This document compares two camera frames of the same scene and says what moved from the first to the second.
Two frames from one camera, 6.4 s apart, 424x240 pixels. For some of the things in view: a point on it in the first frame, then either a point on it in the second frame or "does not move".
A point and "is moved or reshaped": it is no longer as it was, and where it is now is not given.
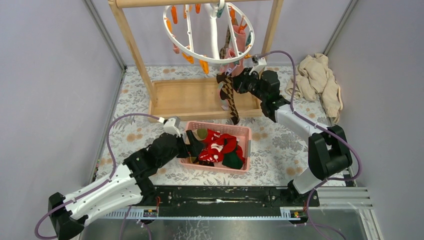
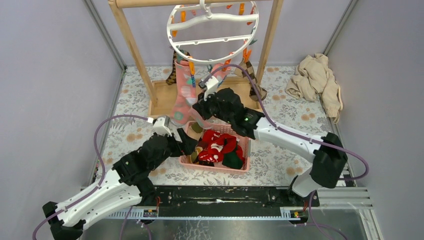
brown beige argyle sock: (222, 52) -> (172, 78)
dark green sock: (232, 160) does not move
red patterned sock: (239, 151) does not move
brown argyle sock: (227, 93) is moved or reshaped
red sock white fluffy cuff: (218, 142) does not move
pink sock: (240, 38) -> (185, 98)
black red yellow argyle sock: (204, 163) does not move
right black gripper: (246, 77) -> (202, 105)
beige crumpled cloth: (313, 78) does not move
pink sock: (229, 68) -> (198, 117)
